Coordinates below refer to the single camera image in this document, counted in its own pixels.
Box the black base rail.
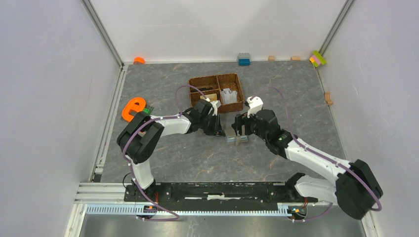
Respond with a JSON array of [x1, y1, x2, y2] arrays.
[[124, 182, 319, 212]]

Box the blue grey toy brick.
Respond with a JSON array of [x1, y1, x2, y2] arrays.
[[237, 53, 251, 66]]

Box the orange round cap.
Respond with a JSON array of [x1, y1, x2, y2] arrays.
[[133, 57, 145, 65]]

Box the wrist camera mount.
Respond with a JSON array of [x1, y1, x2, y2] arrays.
[[205, 98, 221, 116], [246, 96, 263, 118]]

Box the brown wicker divided basket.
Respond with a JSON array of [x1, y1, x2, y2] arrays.
[[188, 73, 245, 114]]

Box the grey card holder wallet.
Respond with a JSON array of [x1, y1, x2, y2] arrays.
[[225, 130, 249, 145]]

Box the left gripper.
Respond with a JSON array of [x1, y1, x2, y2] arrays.
[[200, 113, 225, 137]]

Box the green toy block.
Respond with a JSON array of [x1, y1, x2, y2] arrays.
[[143, 108, 153, 115]]

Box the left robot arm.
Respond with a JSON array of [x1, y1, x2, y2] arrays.
[[117, 99, 225, 201]]

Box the white cards in basket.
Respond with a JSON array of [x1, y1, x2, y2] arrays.
[[220, 88, 238, 104]]

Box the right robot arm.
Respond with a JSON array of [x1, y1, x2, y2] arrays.
[[232, 109, 383, 220]]

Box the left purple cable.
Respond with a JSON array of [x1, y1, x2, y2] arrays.
[[122, 85, 210, 222]]

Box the black item in basket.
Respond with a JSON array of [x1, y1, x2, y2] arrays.
[[190, 86, 214, 93]]

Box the purple cable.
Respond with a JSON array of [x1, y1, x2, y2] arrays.
[[255, 86, 383, 223], [122, 85, 210, 222]]

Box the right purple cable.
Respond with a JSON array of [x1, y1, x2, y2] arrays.
[[255, 86, 383, 223]]

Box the multicolour toy brick stack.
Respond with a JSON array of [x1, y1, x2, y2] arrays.
[[309, 50, 327, 68]]

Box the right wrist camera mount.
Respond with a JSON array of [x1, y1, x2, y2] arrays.
[[246, 96, 263, 118]]

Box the yellow card in basket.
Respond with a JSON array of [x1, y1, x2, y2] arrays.
[[206, 93, 218, 102]]

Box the flat wooden block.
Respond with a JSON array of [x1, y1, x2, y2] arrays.
[[291, 56, 301, 61]]

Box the orange plastic tape dispenser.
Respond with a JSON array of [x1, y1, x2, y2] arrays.
[[122, 97, 146, 122]]

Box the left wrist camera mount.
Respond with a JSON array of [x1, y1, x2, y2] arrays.
[[205, 98, 221, 116]]

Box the wooden arch block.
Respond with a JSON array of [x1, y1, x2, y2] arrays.
[[324, 91, 334, 106]]

